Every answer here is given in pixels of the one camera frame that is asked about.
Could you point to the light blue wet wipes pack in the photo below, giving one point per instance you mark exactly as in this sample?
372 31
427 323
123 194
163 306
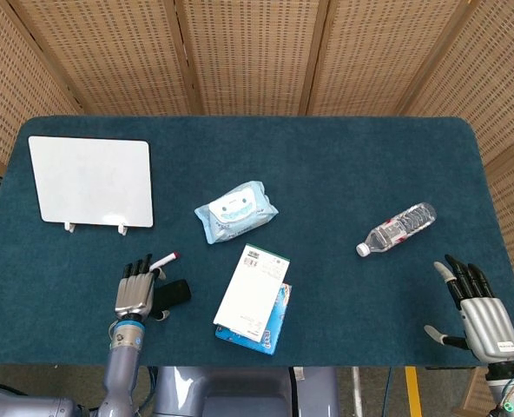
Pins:
235 213

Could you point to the grey robot torso base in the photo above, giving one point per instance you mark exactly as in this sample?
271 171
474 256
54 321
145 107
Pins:
239 391

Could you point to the clear plastic water bottle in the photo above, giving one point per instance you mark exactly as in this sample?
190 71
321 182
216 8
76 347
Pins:
398 230

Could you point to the teal felt table cloth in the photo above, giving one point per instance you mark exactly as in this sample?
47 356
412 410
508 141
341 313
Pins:
348 304

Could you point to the red capped whiteboard marker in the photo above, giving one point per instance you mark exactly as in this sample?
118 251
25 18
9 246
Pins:
166 260

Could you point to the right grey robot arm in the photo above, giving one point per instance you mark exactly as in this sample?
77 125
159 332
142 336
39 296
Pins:
511 391

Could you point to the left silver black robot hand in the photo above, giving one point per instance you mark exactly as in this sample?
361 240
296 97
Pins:
134 295

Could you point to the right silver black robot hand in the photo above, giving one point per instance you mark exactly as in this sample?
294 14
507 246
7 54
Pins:
487 321

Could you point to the white flat cardboard box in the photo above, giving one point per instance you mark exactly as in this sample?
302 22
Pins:
252 291

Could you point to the woven bamboo folding screen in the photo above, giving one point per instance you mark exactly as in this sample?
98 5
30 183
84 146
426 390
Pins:
257 52

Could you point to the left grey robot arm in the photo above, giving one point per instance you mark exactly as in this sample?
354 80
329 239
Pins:
120 373

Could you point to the white magnetic whiteboard black frame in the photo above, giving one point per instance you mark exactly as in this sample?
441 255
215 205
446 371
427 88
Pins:
92 182

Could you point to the blue cookie box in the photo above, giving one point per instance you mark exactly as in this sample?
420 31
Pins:
278 321

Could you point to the black felt blue whiteboard eraser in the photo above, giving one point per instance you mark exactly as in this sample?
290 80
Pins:
175 293

